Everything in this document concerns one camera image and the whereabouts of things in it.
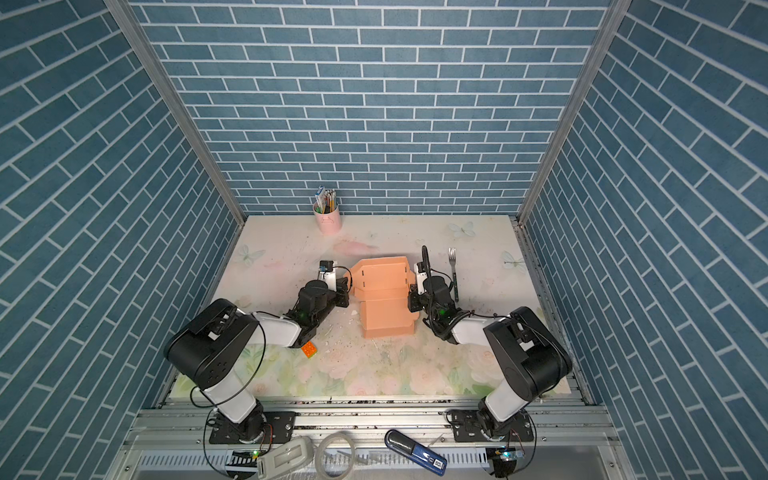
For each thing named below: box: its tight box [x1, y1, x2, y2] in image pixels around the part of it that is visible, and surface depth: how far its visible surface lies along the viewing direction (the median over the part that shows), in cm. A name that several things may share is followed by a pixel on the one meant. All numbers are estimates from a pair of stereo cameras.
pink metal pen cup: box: [313, 202, 342, 235], surface depth 114 cm
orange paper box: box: [344, 256, 420, 339], surface depth 96 cm
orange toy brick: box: [301, 341, 318, 358], surface depth 87 cm
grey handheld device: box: [257, 436, 315, 480], surface depth 68 cm
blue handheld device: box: [384, 429, 448, 477], surface depth 70 cm
